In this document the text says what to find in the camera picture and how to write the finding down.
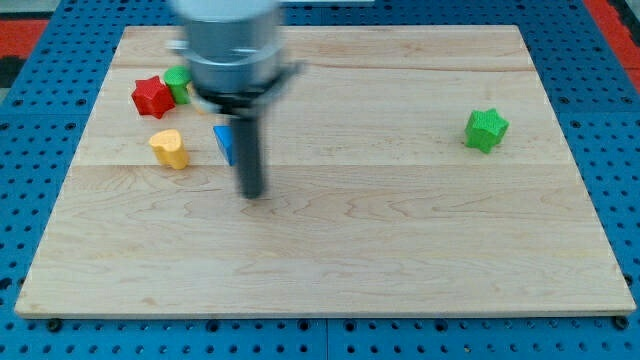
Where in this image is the blue triangle block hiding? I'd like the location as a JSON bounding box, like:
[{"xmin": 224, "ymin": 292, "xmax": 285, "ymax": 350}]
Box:
[{"xmin": 213, "ymin": 125, "xmax": 235, "ymax": 166}]

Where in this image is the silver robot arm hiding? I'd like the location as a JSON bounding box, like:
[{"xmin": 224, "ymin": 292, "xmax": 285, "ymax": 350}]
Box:
[{"xmin": 170, "ymin": 0, "xmax": 303, "ymax": 114}]

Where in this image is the green star block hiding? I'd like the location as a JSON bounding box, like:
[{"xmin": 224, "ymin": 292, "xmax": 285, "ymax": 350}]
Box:
[{"xmin": 465, "ymin": 108, "xmax": 510, "ymax": 154}]

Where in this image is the red star block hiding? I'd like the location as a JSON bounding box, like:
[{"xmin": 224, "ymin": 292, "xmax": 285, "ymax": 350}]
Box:
[{"xmin": 131, "ymin": 76, "xmax": 175, "ymax": 119}]

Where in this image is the wooden board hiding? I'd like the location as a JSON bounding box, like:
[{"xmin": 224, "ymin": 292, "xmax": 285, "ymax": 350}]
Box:
[{"xmin": 15, "ymin": 25, "xmax": 636, "ymax": 319}]

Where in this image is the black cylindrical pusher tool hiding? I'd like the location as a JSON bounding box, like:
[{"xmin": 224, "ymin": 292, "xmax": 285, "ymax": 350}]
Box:
[{"xmin": 230, "ymin": 115, "xmax": 265, "ymax": 199}]

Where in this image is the yellow heart block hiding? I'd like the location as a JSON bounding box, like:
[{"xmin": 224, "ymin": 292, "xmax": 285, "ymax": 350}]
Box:
[{"xmin": 148, "ymin": 129, "xmax": 189, "ymax": 170}]

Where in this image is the green cylinder block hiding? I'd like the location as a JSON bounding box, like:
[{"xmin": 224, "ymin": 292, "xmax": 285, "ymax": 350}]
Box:
[{"xmin": 163, "ymin": 65, "xmax": 191, "ymax": 105}]

